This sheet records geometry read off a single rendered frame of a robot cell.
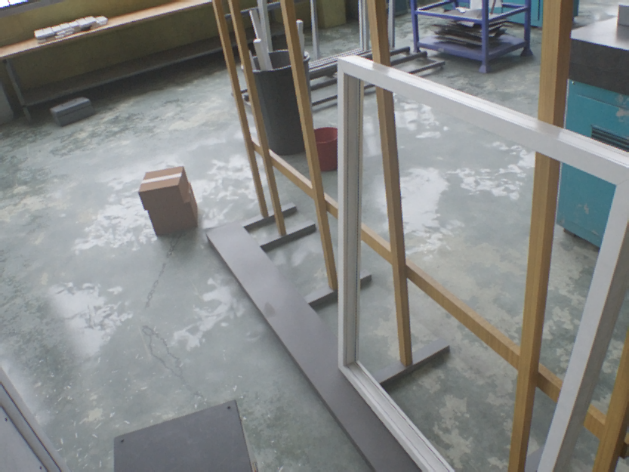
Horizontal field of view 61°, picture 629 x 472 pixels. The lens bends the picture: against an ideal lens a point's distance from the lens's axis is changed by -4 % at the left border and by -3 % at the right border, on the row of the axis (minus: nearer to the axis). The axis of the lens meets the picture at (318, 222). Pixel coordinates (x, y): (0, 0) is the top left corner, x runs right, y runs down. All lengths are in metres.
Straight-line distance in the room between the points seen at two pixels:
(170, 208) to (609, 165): 3.25
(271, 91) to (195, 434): 3.43
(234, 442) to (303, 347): 1.36
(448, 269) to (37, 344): 2.43
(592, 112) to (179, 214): 2.71
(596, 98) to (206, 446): 2.45
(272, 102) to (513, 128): 3.44
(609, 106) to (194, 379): 2.46
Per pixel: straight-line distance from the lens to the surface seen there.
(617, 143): 3.06
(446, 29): 6.86
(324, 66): 6.49
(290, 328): 2.91
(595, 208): 3.30
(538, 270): 1.58
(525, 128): 1.32
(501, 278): 3.20
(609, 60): 2.92
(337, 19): 9.21
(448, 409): 2.55
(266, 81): 4.55
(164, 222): 4.06
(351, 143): 2.04
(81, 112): 7.25
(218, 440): 1.51
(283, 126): 4.70
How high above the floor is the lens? 2.00
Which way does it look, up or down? 32 degrees down
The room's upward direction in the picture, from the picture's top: 10 degrees counter-clockwise
